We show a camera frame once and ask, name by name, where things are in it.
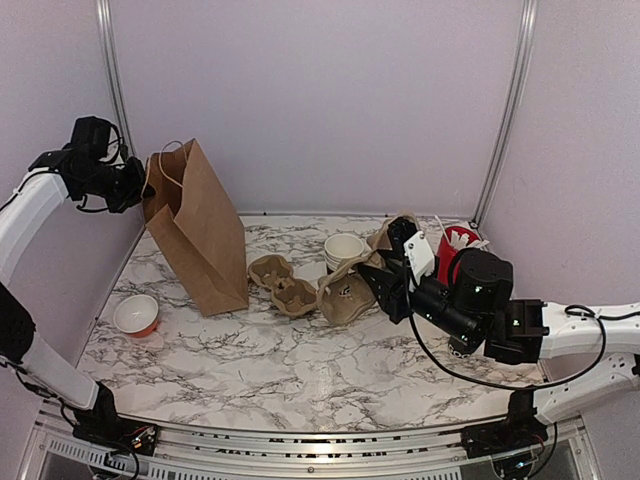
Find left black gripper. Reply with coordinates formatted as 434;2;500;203
76;155;155;213

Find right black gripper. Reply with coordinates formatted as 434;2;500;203
360;249;482;347

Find brown paper bag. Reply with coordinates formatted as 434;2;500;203
143;139;249;317

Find black takeout coffee cup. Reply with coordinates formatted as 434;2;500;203
448;336;482;359

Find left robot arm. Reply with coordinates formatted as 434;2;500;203
1;168;144;411

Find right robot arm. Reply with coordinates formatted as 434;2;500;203
356;249;639;448

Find red cylindrical holder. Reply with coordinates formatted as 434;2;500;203
436;226;482;285

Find white wrapped straw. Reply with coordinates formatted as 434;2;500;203
434;215;450;243

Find orange white bowl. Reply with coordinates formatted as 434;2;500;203
113;294;159;338

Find stack of paper cups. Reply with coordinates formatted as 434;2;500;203
324;233;365;274

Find cardboard cup carrier tray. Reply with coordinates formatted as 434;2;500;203
248;254;317;318

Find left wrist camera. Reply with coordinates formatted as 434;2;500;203
67;116;122;164

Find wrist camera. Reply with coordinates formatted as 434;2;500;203
387;216;436;292
67;116;122;164

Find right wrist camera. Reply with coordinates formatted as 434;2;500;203
387;216;436;292

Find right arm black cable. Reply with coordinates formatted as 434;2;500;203
399;249;640;391

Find left aluminium frame post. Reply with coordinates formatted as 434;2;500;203
95;0;137;156

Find aluminium frame post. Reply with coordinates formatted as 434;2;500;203
472;0;539;228
95;0;137;156

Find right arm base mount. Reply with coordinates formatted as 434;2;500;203
461;390;548;458

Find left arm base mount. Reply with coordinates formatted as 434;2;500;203
72;382;159;456

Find aluminium front rail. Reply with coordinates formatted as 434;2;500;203
17;400;603;479

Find right aluminium frame post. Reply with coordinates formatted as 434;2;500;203
472;0;539;228

